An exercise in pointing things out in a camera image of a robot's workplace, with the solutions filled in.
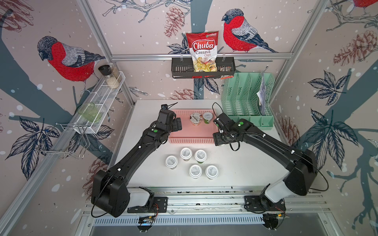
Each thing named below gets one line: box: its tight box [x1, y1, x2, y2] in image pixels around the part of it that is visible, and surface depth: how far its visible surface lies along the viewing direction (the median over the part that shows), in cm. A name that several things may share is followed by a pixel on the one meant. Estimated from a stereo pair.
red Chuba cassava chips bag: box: [186, 30, 220, 72], surface depth 83 cm
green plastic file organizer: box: [220, 72, 275, 130], surface depth 113 cm
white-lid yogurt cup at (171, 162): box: [164, 155, 179, 170], surface depth 83 cm
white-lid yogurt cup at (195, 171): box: [188, 164, 203, 179], surface depth 80 cm
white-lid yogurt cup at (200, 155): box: [194, 149, 208, 164], surface depth 86 cm
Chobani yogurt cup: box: [189, 112, 203, 126], surface depth 106 cm
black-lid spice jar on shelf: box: [97, 64, 112, 79], surface depth 81 cm
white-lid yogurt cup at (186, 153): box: [179, 147, 193, 162], surface depth 87 cm
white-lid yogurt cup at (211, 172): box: [205, 165, 220, 180], surface depth 79 cm
